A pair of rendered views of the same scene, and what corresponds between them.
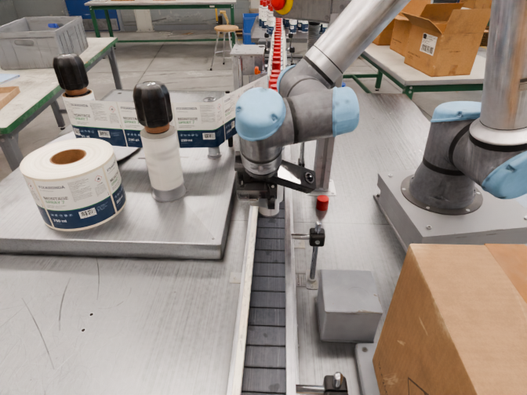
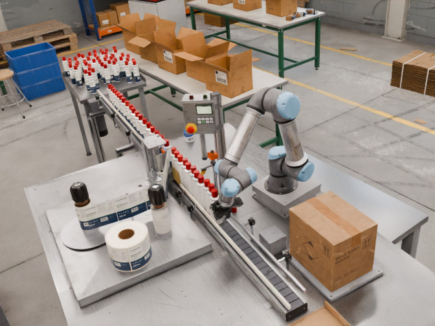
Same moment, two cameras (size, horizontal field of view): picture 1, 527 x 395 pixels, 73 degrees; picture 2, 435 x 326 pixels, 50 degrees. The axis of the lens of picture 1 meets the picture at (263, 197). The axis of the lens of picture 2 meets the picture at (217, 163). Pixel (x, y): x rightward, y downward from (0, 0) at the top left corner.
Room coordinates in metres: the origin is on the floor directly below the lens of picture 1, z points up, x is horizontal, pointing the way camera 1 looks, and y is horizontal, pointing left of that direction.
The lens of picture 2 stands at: (-0.99, 0.85, 2.41)
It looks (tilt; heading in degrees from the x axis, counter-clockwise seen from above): 31 degrees down; 332
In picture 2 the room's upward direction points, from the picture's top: 6 degrees counter-clockwise
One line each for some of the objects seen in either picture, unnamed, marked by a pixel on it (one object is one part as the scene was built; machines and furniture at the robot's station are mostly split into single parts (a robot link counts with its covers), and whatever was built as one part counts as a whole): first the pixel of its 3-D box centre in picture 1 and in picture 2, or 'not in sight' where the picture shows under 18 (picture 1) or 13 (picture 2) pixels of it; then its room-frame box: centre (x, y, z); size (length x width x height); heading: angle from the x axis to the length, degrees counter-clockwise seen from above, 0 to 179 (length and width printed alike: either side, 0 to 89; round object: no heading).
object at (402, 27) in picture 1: (422, 27); (206, 57); (2.80, -1.15, 0.96); 0.53 x 0.45 x 0.37; 97
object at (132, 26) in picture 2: not in sight; (138, 33); (4.12, -0.99, 0.97); 0.45 x 0.40 x 0.37; 97
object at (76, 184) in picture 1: (78, 182); (129, 245); (0.74, 0.46, 0.95); 0.20 x 0.20 x 0.14
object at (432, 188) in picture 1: (445, 175); (280, 176); (0.74, -0.44, 0.97); 0.15 x 0.15 x 0.10
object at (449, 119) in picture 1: (459, 132); (279, 160); (0.73, -0.44, 1.09); 0.13 x 0.12 x 0.14; 10
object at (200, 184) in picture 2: not in sight; (202, 192); (0.87, -0.02, 0.98); 0.05 x 0.05 x 0.20
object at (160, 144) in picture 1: (160, 143); (160, 211); (0.80, 0.26, 1.03); 0.09 x 0.09 x 0.30
